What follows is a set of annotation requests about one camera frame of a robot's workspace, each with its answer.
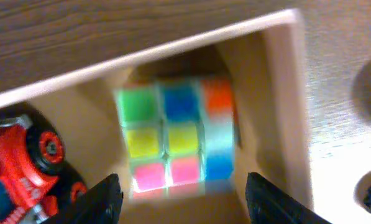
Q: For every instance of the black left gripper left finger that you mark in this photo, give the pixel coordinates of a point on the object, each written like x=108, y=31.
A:
x=100, y=205

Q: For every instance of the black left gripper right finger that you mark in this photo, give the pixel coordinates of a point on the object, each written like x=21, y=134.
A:
x=267, y=203

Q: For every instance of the grey red toy truck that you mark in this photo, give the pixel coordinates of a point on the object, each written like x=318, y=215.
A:
x=36, y=181

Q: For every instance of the colourful puzzle cube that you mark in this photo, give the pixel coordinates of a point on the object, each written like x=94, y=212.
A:
x=180, y=136

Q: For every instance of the pink cardboard box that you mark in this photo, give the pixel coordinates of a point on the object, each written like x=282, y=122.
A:
x=261, y=58

